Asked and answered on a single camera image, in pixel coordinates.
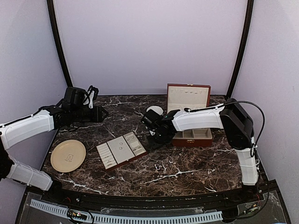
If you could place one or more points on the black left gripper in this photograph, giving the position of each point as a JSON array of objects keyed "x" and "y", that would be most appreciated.
[{"x": 97, "y": 116}]

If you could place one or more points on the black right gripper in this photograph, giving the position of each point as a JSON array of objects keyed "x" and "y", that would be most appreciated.
[{"x": 154, "y": 145}]

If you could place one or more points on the brown jewelry tray insert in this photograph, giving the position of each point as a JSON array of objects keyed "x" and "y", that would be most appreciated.
[{"x": 112, "y": 157}]

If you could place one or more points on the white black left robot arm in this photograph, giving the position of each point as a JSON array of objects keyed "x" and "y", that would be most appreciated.
[{"x": 46, "y": 119}]

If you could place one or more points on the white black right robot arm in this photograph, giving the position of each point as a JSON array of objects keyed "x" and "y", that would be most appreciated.
[{"x": 229, "y": 116}]

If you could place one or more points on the light blue mug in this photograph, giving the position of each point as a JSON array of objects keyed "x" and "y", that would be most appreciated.
[{"x": 156, "y": 109}]

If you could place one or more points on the beige round plate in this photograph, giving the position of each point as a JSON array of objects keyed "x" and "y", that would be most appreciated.
[{"x": 68, "y": 156}]

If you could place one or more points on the white slotted cable duct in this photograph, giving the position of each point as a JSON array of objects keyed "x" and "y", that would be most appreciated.
[{"x": 123, "y": 216}]

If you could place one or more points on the black front table rail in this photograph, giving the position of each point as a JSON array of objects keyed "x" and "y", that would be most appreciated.
[{"x": 96, "y": 202}]

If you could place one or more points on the black left corner post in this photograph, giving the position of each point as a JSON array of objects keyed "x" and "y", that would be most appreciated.
[{"x": 58, "y": 43}]

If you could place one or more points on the black corner post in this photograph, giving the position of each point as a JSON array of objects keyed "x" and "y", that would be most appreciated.
[
  {"x": 58, "y": 43},
  {"x": 242, "y": 46}
]

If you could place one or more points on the black right corner post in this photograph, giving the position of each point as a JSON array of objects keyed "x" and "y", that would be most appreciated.
[{"x": 242, "y": 46}]

